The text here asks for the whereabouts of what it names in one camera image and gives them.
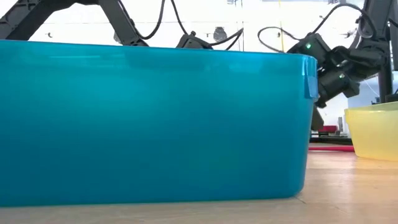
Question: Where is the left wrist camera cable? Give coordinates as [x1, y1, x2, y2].
[208, 27, 245, 51]

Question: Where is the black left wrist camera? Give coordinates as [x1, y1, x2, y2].
[175, 30, 215, 50]

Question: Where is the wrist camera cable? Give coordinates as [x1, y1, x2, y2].
[208, 27, 245, 51]
[257, 2, 377, 54]

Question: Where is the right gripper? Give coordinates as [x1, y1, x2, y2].
[310, 65, 361, 132]

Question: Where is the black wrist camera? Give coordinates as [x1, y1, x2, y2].
[286, 32, 332, 68]
[175, 30, 215, 50]

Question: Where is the blue plastic bin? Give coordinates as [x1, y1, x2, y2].
[0, 39, 320, 208]

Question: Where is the red silicone spatula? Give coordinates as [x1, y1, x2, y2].
[308, 145, 355, 152]

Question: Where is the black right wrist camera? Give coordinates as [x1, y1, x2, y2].
[286, 32, 332, 68]

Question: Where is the yellow plastic bin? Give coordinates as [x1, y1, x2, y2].
[343, 101, 398, 162]

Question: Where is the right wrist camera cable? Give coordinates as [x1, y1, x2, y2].
[257, 2, 377, 54]

